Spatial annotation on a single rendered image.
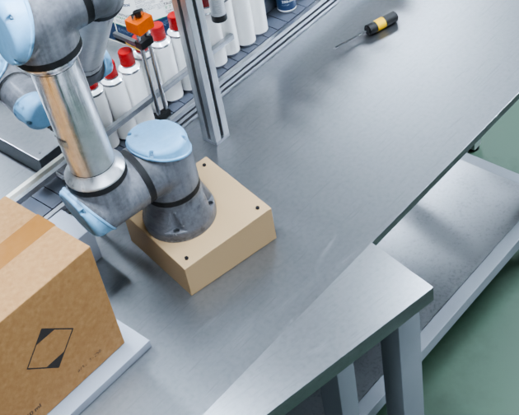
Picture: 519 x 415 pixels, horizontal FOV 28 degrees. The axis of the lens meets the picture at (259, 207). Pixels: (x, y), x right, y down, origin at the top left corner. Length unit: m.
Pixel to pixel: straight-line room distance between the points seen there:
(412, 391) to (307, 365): 0.40
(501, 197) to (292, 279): 1.15
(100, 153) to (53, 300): 0.27
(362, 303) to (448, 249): 0.95
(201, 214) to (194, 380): 0.34
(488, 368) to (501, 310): 0.21
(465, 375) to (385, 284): 0.93
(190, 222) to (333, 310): 0.33
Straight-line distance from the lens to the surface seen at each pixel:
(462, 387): 2.91
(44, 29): 1.67
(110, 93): 2.32
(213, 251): 2.05
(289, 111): 2.46
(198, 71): 2.28
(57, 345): 1.88
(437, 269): 2.89
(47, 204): 2.30
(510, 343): 3.01
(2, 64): 2.10
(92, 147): 1.84
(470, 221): 3.01
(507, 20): 2.71
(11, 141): 2.51
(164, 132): 1.97
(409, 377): 2.22
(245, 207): 2.11
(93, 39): 1.89
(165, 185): 1.97
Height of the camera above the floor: 2.36
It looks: 43 degrees down
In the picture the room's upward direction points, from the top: 11 degrees counter-clockwise
